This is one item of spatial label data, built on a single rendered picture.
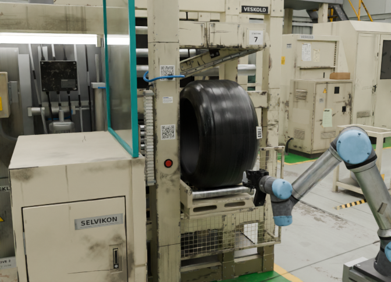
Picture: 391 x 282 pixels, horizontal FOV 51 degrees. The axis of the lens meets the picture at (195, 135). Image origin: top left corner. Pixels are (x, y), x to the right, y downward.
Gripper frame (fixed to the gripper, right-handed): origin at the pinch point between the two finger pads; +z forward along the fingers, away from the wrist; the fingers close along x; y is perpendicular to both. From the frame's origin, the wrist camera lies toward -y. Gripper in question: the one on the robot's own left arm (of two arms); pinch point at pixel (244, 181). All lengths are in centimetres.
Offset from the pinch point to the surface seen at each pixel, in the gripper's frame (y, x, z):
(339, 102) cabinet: 35, -367, 380
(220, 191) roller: -7.1, 5.2, 18.0
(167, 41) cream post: 68, 30, 16
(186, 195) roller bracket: -6.5, 24.4, 15.5
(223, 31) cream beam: 78, -11, 41
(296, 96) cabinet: 47, -302, 405
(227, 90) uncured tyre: 43.6, 2.0, 11.7
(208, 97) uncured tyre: 40.8, 12.9, 9.6
